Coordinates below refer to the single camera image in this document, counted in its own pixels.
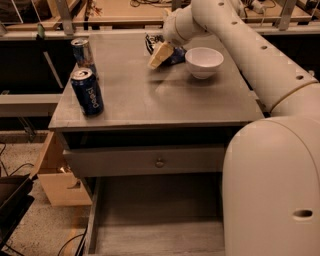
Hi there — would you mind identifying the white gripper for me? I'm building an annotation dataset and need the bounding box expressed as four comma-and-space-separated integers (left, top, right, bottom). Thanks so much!
147, 6, 209, 69

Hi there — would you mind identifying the blue chip bag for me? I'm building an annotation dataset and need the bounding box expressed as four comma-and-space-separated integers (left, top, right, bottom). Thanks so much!
145, 34, 186, 66

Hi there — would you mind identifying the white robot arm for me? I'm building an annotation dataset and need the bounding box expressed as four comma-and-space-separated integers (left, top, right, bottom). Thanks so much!
150, 0, 320, 256

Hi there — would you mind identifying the grey wooden drawer cabinet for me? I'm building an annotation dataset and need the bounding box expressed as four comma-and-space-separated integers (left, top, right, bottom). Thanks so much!
48, 31, 265, 256

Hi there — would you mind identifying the round metal drawer knob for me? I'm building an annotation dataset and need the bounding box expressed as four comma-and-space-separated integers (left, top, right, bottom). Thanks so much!
155, 158, 165, 168

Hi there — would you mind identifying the grey top drawer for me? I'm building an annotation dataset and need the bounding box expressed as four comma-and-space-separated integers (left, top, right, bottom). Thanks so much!
63, 144, 225, 178

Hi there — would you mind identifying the open grey middle drawer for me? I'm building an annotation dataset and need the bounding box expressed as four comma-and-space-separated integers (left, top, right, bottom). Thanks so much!
84, 173, 225, 256

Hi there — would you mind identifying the white bowl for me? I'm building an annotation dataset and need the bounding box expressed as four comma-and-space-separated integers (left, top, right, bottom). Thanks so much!
185, 47, 224, 79

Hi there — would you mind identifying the silver blue energy drink can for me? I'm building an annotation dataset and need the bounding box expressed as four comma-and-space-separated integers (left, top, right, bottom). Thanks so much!
71, 38, 99, 79

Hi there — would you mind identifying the blue pepsi can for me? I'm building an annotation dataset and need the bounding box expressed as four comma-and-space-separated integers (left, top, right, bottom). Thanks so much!
71, 68, 104, 116

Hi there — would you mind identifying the light wooden box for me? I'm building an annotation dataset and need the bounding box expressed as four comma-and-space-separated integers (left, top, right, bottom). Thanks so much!
31, 132, 92, 206

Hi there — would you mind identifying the black case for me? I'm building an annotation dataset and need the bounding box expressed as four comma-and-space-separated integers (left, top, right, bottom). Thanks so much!
0, 175, 34, 249

